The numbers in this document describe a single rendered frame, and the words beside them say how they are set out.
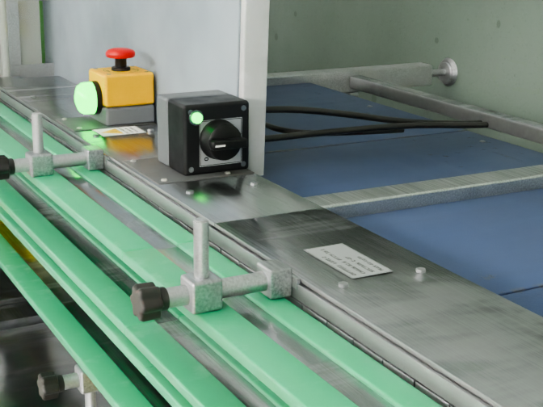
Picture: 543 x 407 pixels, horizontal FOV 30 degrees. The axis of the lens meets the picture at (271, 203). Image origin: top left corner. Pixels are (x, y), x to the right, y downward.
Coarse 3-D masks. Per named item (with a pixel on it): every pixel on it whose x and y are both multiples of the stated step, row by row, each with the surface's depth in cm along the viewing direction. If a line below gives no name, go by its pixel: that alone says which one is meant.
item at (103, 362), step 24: (0, 240) 148; (0, 264) 140; (24, 264) 139; (24, 288) 130; (48, 288) 130; (48, 312) 123; (72, 312) 123; (72, 336) 116; (96, 336) 117; (96, 360) 110; (120, 360) 110; (96, 384) 105; (120, 384) 104; (144, 384) 105
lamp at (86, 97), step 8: (80, 88) 136; (88, 88) 135; (96, 88) 136; (80, 96) 135; (88, 96) 135; (96, 96) 136; (80, 104) 136; (88, 104) 135; (96, 104) 136; (88, 112) 136; (96, 112) 137
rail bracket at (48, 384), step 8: (80, 368) 110; (40, 376) 108; (48, 376) 108; (56, 376) 108; (64, 376) 109; (72, 376) 109; (80, 376) 109; (40, 384) 108; (48, 384) 108; (56, 384) 108; (64, 384) 109; (72, 384) 109; (80, 384) 110; (88, 384) 110; (40, 392) 108; (48, 392) 107; (56, 392) 108; (88, 392) 110; (88, 400) 111
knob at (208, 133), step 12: (216, 120) 111; (204, 132) 110; (216, 132) 109; (228, 132) 110; (204, 144) 110; (216, 144) 108; (228, 144) 109; (240, 144) 110; (216, 156) 110; (228, 156) 111
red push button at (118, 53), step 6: (114, 48) 137; (120, 48) 137; (126, 48) 137; (108, 54) 136; (114, 54) 136; (120, 54) 136; (126, 54) 136; (132, 54) 137; (120, 60) 137; (126, 60) 138; (120, 66) 138; (126, 66) 138
